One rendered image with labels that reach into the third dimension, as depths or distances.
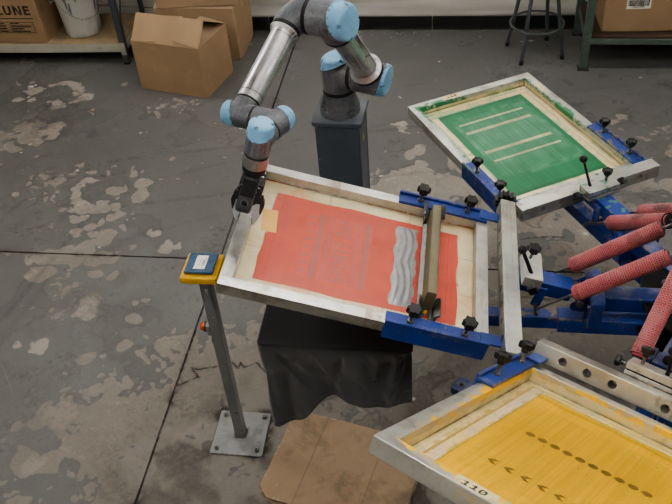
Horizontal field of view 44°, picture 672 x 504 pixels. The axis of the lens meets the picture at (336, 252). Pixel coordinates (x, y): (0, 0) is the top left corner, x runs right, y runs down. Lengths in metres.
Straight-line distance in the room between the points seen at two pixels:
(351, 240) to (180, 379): 1.48
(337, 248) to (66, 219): 2.61
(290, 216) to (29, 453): 1.71
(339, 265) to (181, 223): 2.25
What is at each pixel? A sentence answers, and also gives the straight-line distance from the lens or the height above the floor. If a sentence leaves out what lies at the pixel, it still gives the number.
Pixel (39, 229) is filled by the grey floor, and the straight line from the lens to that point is 4.92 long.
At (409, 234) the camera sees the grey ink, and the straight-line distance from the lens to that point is 2.69.
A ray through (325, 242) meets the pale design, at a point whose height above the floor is 1.17.
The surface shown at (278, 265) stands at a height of 1.20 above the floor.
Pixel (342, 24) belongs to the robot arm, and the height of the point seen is 1.71.
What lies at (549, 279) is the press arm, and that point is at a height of 1.07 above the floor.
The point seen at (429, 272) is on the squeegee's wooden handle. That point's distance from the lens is 2.43.
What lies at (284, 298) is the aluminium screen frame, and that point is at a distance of 2.33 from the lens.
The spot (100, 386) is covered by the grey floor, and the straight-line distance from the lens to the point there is 3.93.
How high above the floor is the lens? 2.84
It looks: 41 degrees down
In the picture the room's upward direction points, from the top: 5 degrees counter-clockwise
